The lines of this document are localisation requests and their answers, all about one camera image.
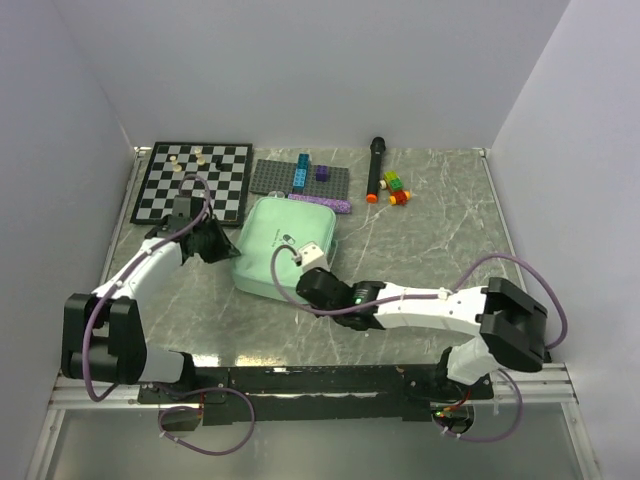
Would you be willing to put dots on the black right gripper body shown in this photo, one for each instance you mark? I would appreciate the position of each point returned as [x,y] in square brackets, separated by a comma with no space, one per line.
[337,318]

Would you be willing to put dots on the mint green medicine case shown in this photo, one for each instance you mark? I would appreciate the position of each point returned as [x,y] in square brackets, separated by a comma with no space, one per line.
[273,222]

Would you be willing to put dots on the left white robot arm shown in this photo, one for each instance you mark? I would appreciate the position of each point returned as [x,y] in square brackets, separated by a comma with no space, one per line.
[103,335]

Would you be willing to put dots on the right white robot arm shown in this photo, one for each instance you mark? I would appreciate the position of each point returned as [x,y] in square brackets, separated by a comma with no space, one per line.
[506,326]

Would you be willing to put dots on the black white chessboard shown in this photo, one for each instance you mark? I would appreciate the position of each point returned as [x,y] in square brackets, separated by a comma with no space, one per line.
[229,188]

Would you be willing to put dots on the purple glitter microphone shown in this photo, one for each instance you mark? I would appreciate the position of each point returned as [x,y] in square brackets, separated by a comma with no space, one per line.
[337,205]

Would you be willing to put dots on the grey building baseplate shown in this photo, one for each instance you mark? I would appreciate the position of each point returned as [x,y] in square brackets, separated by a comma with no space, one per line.
[273,175]

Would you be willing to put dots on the blue brick stack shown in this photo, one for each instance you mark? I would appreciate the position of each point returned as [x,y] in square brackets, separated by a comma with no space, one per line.
[301,172]

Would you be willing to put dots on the purple building brick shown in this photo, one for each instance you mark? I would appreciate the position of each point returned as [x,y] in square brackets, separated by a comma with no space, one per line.
[322,173]

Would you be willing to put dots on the colourful brick toy car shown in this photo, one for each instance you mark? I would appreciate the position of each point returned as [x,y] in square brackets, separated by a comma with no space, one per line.
[398,195]

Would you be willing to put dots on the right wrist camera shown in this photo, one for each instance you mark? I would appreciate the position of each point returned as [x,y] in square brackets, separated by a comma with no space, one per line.
[311,256]

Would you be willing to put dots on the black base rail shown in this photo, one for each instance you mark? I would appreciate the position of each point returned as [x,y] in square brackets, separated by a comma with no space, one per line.
[405,391]

